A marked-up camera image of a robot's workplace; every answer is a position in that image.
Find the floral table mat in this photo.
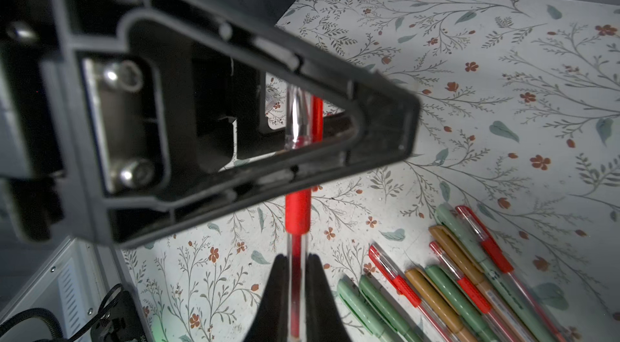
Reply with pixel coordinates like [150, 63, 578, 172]
[120, 0, 620, 342]

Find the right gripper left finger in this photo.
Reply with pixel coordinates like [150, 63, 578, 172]
[244, 255, 290, 342]

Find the light green marker pen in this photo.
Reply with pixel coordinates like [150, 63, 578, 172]
[434, 203, 556, 341]

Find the dark green marker pen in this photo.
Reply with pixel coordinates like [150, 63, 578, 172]
[426, 264, 499, 342]

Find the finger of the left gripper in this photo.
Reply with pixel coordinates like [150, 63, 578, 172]
[43, 7, 421, 245]

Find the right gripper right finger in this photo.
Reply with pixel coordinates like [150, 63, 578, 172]
[305, 253, 350, 342]

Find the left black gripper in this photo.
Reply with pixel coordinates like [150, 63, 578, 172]
[1, 0, 145, 240]

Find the gold marker in pile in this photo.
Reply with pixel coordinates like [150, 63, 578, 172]
[429, 225, 532, 341]

